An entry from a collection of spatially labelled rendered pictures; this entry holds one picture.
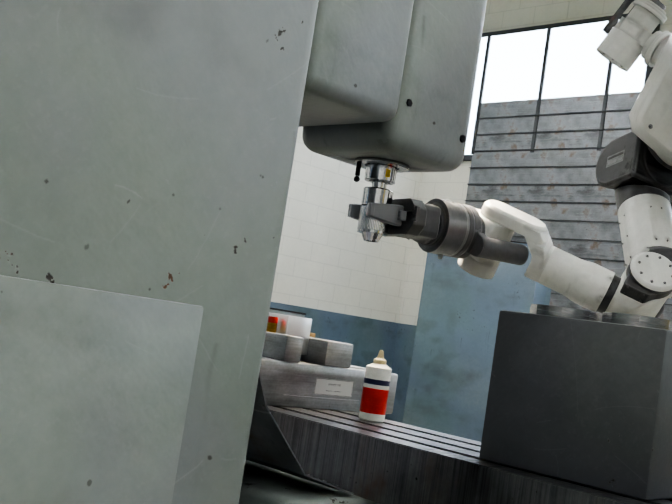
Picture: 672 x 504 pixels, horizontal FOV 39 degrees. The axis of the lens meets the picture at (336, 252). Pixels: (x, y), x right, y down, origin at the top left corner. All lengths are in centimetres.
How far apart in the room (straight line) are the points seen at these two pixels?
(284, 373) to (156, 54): 68
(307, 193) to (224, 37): 924
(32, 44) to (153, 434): 38
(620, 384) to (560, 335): 9
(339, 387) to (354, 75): 55
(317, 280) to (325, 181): 108
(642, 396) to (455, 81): 59
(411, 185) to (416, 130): 1004
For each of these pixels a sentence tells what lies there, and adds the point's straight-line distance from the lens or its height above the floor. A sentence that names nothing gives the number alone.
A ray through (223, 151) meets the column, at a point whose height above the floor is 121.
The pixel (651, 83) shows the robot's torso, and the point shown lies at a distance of 167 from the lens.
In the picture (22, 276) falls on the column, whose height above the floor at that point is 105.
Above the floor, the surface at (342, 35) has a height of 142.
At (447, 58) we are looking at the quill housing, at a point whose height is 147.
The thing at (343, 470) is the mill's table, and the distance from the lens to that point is 131.
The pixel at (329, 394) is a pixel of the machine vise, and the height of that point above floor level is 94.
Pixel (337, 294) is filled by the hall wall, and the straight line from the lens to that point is 1061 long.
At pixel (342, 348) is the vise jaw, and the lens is 157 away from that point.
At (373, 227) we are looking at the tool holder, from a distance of 145.
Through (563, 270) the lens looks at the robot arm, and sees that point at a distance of 157.
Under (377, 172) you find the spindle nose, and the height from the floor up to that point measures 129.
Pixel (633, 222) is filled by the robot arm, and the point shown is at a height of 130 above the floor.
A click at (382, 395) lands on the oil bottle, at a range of 148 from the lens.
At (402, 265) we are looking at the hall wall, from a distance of 1136.
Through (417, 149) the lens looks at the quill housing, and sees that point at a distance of 141.
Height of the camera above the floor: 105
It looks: 4 degrees up
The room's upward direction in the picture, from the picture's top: 9 degrees clockwise
